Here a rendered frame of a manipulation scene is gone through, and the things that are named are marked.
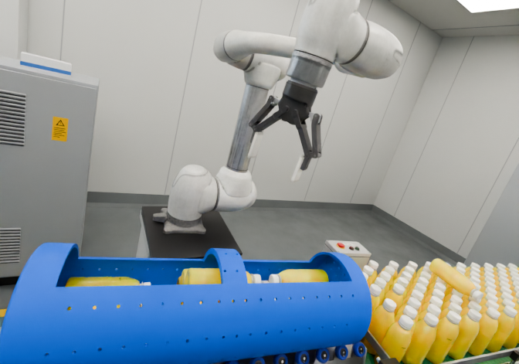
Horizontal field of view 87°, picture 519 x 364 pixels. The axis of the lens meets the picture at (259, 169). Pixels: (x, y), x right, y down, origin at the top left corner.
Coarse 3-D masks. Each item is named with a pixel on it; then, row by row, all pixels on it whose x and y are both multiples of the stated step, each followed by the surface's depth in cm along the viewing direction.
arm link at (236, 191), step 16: (256, 64) 106; (272, 64) 108; (288, 64) 112; (256, 80) 109; (272, 80) 111; (256, 96) 112; (240, 112) 116; (256, 112) 114; (240, 128) 117; (240, 144) 118; (240, 160) 120; (224, 176) 121; (240, 176) 121; (224, 192) 120; (240, 192) 122; (256, 192) 132; (224, 208) 123; (240, 208) 127
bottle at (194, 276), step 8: (192, 272) 70; (200, 272) 71; (208, 272) 72; (216, 272) 73; (248, 272) 78; (192, 280) 69; (200, 280) 69; (208, 280) 70; (216, 280) 71; (248, 280) 75
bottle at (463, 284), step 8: (432, 264) 125; (440, 264) 123; (448, 264) 123; (432, 272) 126; (440, 272) 121; (448, 272) 119; (456, 272) 118; (448, 280) 118; (456, 280) 115; (464, 280) 114; (456, 288) 115; (464, 288) 112; (472, 288) 111
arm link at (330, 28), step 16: (320, 0) 52; (336, 0) 52; (352, 0) 52; (304, 16) 55; (320, 16) 53; (336, 16) 52; (352, 16) 53; (304, 32) 55; (320, 32) 53; (336, 32) 54; (352, 32) 55; (304, 48) 56; (320, 48) 55; (336, 48) 55; (352, 48) 57
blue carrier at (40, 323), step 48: (48, 288) 52; (96, 288) 56; (144, 288) 59; (192, 288) 63; (240, 288) 67; (288, 288) 73; (336, 288) 79; (0, 336) 48; (48, 336) 50; (96, 336) 53; (144, 336) 56; (192, 336) 60; (240, 336) 65; (288, 336) 70; (336, 336) 77
